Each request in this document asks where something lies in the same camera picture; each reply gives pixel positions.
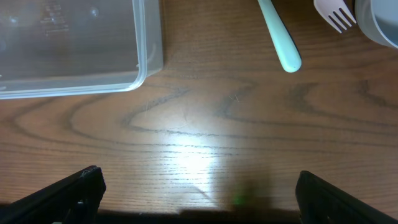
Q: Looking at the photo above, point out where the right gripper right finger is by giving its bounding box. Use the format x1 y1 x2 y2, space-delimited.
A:
295 170 397 224

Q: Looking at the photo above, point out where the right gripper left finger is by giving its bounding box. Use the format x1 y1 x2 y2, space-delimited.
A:
1 166 106 223

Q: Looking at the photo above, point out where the clear plastic container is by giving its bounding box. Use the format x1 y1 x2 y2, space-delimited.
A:
1 0 164 99

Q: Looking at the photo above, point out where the mint green plastic spoon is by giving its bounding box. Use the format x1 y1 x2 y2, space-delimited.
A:
258 0 302 73

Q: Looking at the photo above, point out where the grey plastic bowl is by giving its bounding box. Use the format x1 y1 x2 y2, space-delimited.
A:
354 0 397 49

